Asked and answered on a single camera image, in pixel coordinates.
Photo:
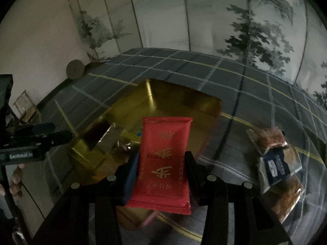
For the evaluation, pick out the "painted folding screen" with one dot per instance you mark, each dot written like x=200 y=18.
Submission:
x=204 y=17

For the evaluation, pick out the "person's left hand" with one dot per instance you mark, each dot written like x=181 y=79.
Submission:
x=16 y=181

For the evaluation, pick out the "round grey disc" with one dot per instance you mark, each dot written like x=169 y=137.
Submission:
x=74 y=69

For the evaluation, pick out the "clear packet orange-brown snack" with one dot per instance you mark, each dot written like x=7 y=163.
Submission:
x=268 y=136

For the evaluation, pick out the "clear-wrapped brown cake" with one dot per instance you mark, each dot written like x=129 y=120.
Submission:
x=287 y=196

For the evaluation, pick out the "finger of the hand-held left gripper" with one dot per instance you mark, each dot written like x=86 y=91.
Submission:
x=58 y=137
x=40 y=128

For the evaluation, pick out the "red gold-lined box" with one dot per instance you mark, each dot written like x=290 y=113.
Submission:
x=178 y=112

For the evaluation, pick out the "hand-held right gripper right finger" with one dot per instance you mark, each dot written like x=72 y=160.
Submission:
x=194 y=173

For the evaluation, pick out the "red snack packet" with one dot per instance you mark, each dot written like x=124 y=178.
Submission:
x=161 y=163

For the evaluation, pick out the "small wooden frame chair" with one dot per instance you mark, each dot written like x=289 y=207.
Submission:
x=24 y=104

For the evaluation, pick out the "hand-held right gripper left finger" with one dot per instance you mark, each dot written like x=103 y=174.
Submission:
x=131 y=181

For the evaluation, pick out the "dark blue white packet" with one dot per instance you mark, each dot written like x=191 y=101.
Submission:
x=276 y=168

